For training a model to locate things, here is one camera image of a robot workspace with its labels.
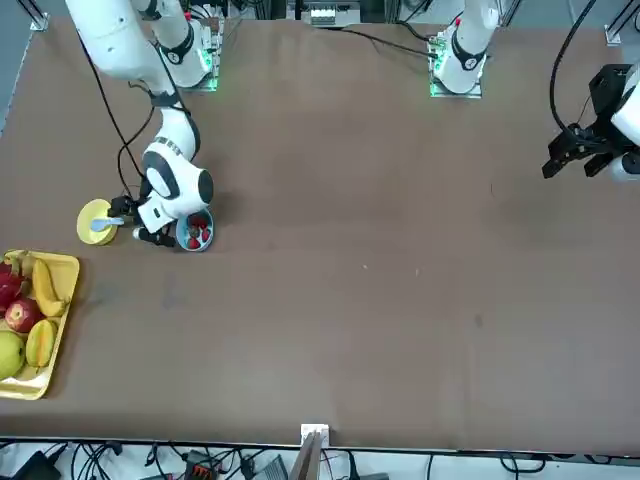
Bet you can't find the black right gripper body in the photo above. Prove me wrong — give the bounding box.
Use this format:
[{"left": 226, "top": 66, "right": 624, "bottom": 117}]
[{"left": 127, "top": 178, "right": 151, "bottom": 223}]

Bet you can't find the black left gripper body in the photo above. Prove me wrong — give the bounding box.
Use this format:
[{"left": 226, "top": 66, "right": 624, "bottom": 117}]
[{"left": 588, "top": 63, "right": 634, "bottom": 127}]

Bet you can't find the light blue spoon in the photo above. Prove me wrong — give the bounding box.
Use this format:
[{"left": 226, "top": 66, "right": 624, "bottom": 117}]
[{"left": 89, "top": 216, "right": 126, "bottom": 234}]

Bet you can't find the yellow bowl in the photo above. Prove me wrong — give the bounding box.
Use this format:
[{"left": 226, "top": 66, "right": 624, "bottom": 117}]
[{"left": 76, "top": 198, "right": 121, "bottom": 247}]

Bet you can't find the light blue bowl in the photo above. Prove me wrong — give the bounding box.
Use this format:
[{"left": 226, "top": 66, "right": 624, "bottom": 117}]
[{"left": 174, "top": 208, "right": 218, "bottom": 253}]

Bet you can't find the yellow plastic tray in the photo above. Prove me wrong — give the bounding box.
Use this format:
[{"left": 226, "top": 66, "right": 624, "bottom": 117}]
[{"left": 0, "top": 249, "right": 81, "bottom": 401}]

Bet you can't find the yellow banana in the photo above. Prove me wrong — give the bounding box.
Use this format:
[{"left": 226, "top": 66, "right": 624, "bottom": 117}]
[{"left": 31, "top": 258, "right": 71, "bottom": 318}]

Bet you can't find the red dragon fruit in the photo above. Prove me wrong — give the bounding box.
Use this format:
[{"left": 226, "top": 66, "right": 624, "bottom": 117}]
[{"left": 0, "top": 251, "right": 34, "bottom": 314}]

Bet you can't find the red apple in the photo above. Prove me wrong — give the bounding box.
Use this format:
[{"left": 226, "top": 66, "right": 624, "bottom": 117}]
[{"left": 4, "top": 298, "right": 44, "bottom": 334}]

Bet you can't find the yellow starfruit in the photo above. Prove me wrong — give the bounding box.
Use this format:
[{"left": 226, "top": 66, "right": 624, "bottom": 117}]
[{"left": 24, "top": 318, "right": 59, "bottom": 369}]

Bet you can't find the grey power strip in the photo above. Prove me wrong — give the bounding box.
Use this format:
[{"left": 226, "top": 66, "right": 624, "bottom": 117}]
[{"left": 307, "top": 6, "right": 338, "bottom": 26}]

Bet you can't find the orange and black connector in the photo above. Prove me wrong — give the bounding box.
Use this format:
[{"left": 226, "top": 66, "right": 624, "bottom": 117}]
[{"left": 184, "top": 449, "right": 222, "bottom": 479}]

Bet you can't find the large black power brick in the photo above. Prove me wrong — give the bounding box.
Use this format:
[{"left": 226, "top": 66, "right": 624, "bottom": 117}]
[{"left": 9, "top": 450, "right": 62, "bottom": 480}]

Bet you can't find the long black ribbed power brick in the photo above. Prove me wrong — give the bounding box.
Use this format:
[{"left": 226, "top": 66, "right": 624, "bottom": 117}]
[{"left": 259, "top": 455, "right": 289, "bottom": 480}]

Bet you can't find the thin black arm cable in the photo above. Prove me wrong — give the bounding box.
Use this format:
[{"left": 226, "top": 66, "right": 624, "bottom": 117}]
[{"left": 74, "top": 27, "right": 194, "bottom": 201}]

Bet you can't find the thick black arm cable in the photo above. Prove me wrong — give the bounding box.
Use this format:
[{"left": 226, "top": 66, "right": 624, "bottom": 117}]
[{"left": 548, "top": 0, "right": 599, "bottom": 133}]

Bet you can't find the aluminium corner bracket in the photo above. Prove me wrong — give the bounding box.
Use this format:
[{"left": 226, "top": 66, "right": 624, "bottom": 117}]
[
  {"left": 29, "top": 0, "right": 51, "bottom": 33},
  {"left": 603, "top": 0, "right": 640, "bottom": 47}
]

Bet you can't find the black cable on table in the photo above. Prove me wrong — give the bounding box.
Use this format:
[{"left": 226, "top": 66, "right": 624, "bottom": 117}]
[{"left": 319, "top": 25, "right": 437, "bottom": 59}]

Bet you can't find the aluminium camera post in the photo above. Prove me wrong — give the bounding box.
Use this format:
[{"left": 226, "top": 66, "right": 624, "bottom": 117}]
[{"left": 291, "top": 423, "right": 332, "bottom": 480}]

